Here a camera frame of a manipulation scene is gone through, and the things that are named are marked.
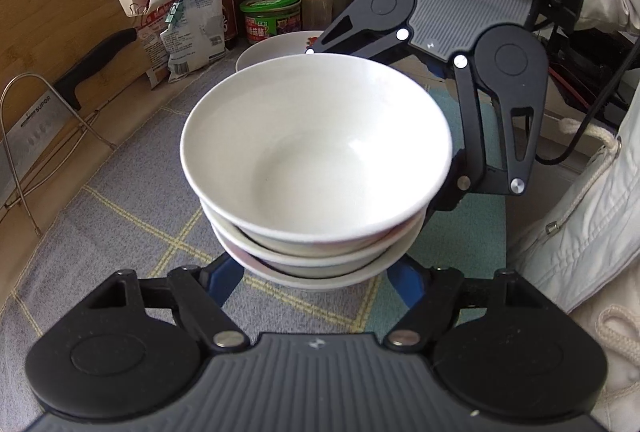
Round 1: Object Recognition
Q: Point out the pink floral bowl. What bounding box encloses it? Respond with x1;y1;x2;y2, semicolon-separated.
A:
180;53;455;249

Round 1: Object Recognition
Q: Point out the shallow white bowl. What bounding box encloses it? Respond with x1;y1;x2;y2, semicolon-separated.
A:
200;199;427;265

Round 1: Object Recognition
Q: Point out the grey checked table mat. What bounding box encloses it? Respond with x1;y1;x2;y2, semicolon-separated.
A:
0;76;511;418

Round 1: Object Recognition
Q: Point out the black cable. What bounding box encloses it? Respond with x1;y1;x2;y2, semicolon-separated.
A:
532;54;640;165

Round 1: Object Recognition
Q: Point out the white blue-print plastic bag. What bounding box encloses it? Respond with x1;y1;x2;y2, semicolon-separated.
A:
160;0;226;82

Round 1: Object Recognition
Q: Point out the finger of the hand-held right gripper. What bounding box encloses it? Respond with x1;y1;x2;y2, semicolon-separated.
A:
305;4;412;62
427;54;543;215

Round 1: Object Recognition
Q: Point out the black-handled kitchen knife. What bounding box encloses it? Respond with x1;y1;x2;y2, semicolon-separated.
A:
0;28;138;207

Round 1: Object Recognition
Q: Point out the white deep bowl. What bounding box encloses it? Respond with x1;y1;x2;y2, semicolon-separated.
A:
210;223;419;291

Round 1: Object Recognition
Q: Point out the small clipped paper bag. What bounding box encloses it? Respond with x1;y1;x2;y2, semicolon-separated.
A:
132;0;186;90

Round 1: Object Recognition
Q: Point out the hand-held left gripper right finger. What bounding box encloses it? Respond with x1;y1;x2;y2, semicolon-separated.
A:
382;259;552;354

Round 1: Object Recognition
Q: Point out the yellow-lidded spice jar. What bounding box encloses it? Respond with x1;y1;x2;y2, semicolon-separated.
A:
301;0;332;32

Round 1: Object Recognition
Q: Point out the bamboo cutting board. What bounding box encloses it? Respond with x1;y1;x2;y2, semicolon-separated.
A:
0;0;156;213

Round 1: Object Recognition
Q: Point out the dark red-striped object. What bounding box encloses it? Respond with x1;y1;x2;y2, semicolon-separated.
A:
542;29;640;125

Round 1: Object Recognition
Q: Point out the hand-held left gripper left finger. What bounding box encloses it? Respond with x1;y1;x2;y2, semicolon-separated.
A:
90;257;249;354

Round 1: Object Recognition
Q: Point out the green-lidded sauce jar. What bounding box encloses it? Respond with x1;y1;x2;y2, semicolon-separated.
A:
239;0;302;46

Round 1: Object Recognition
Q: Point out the metal wire rack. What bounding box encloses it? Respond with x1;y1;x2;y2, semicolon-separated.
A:
0;72;118;239

